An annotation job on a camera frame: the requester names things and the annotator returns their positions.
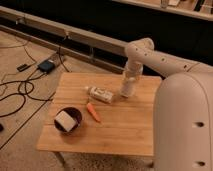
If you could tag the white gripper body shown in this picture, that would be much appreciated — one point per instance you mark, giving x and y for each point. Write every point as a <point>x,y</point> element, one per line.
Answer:
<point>132,71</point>

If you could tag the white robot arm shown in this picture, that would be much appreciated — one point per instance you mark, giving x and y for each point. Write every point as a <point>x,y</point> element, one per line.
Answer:
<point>182,110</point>

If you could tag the white labelled bottle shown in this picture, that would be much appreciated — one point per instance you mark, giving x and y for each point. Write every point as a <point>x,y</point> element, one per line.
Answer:
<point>99,94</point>

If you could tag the orange carrot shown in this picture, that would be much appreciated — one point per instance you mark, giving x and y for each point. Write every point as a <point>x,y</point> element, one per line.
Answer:
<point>93,112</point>

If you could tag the wooden slatted table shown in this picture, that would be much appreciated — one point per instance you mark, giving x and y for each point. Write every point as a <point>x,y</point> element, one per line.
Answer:
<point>126,125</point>

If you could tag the dark brown bowl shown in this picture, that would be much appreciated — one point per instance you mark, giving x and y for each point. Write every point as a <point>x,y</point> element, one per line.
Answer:
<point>74,113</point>

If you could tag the white sponge block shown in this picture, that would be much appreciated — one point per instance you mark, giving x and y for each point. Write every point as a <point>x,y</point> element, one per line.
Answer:
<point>65,121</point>

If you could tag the dark blue power box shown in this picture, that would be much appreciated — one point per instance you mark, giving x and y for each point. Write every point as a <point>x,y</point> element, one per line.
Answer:
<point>46,66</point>

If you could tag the small black adapter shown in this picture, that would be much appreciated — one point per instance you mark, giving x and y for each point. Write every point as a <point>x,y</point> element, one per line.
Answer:
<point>22,67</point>

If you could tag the long metal rail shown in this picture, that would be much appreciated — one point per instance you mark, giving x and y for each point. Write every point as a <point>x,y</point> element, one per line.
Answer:
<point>79,35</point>

